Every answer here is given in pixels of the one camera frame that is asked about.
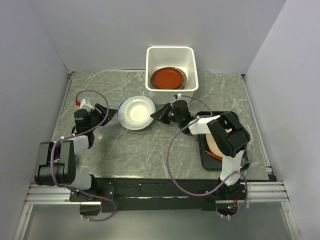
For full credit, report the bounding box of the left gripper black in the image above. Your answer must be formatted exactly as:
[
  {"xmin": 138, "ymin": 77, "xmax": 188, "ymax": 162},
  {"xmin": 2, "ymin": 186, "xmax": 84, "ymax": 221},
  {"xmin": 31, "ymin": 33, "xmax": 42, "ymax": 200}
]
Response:
[{"xmin": 88, "ymin": 103, "xmax": 118, "ymax": 132}]

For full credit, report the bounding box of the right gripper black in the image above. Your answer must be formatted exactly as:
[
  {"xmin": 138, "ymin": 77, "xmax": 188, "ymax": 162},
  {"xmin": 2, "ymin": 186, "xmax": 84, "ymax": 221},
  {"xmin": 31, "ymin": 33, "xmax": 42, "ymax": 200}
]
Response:
[{"xmin": 151, "ymin": 103, "xmax": 182, "ymax": 125}]

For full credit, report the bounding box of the white plate blue rim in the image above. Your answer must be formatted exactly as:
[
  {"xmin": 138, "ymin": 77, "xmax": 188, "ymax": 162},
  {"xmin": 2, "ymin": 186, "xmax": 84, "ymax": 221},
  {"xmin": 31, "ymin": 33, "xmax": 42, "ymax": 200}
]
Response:
[{"xmin": 117, "ymin": 95, "xmax": 156, "ymax": 131}]

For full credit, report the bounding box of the red scalloped plate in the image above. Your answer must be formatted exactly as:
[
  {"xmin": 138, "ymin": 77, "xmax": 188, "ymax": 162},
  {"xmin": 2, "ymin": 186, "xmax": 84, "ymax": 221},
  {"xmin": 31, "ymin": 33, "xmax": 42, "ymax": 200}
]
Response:
[{"xmin": 151, "ymin": 67, "xmax": 185, "ymax": 90}]

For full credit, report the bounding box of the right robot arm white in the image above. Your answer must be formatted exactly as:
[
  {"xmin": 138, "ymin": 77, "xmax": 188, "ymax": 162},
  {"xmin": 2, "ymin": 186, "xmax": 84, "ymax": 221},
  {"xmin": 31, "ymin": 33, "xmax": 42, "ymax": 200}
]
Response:
[{"xmin": 150, "ymin": 100, "xmax": 251, "ymax": 199}]

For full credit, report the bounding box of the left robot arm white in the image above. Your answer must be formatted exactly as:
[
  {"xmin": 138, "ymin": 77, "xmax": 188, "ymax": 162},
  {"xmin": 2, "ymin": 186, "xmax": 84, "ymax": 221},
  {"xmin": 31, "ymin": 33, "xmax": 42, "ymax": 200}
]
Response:
[{"xmin": 34, "ymin": 103, "xmax": 118, "ymax": 201}]

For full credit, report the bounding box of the white plastic bin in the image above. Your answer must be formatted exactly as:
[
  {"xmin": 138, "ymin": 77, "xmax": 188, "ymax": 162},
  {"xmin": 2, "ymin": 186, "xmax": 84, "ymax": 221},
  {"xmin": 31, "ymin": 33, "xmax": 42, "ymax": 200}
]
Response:
[{"xmin": 145, "ymin": 46, "xmax": 199, "ymax": 105}]

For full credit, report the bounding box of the peach plate with bird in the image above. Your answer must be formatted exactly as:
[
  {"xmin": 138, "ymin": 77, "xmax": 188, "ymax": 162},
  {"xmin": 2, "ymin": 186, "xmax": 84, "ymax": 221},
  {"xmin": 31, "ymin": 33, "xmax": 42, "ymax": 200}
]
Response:
[{"xmin": 205, "ymin": 134, "xmax": 226, "ymax": 159}]

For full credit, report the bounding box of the black rectangular tray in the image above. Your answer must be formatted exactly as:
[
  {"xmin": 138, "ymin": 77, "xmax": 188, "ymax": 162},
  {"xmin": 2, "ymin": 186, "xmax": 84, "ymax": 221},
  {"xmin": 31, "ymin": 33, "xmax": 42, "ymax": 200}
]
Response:
[{"xmin": 195, "ymin": 110, "xmax": 251, "ymax": 172}]

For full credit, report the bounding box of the orange chopstick lower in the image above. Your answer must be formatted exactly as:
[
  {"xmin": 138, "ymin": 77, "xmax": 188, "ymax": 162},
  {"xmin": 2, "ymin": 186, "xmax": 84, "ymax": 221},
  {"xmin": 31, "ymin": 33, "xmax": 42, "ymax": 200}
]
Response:
[{"xmin": 204, "ymin": 150, "xmax": 223, "ymax": 161}]

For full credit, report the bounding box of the clear glass cup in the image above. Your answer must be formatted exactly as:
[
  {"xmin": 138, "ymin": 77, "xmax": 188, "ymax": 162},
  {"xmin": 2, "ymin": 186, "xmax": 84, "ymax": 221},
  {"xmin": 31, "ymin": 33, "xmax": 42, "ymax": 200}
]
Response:
[{"xmin": 240, "ymin": 150, "xmax": 253, "ymax": 171}]

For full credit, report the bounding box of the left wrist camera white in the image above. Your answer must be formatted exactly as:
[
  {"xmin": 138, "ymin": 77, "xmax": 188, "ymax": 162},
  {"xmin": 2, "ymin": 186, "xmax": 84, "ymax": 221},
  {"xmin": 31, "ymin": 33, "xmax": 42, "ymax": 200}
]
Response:
[{"xmin": 75, "ymin": 97, "xmax": 95, "ymax": 112}]

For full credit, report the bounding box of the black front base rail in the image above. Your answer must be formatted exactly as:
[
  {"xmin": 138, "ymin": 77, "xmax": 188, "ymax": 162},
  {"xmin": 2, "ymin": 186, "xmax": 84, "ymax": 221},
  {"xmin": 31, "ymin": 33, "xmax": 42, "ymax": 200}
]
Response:
[{"xmin": 37, "ymin": 176, "xmax": 248, "ymax": 213}]

